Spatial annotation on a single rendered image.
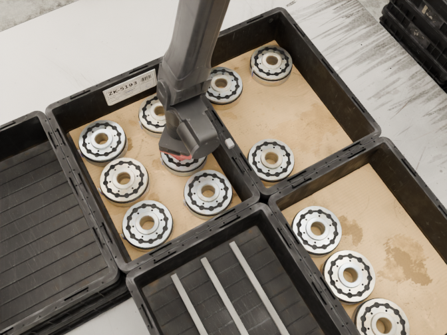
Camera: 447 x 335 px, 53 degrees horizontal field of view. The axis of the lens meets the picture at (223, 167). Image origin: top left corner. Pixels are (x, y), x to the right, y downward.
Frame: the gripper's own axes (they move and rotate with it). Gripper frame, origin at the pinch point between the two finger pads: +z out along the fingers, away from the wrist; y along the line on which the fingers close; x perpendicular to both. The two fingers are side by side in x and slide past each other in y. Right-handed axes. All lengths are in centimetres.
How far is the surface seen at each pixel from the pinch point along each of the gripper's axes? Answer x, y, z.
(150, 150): 7.5, -1.0, 4.4
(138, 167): 8.1, -6.7, 1.4
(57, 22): 51, 36, 19
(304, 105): -23.8, 20.9, 4.2
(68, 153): 20.3, -10.4, -5.5
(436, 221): -54, -3, -4
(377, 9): -56, 142, 90
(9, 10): 121, 86, 92
